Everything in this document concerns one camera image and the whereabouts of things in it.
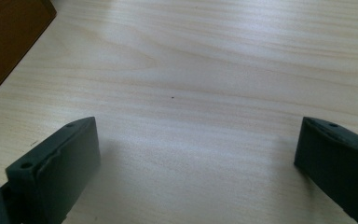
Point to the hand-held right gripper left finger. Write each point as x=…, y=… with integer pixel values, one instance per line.
x=59, y=174

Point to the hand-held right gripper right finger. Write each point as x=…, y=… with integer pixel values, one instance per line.
x=341, y=161

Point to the brown wooden box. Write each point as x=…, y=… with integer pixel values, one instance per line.
x=6, y=37

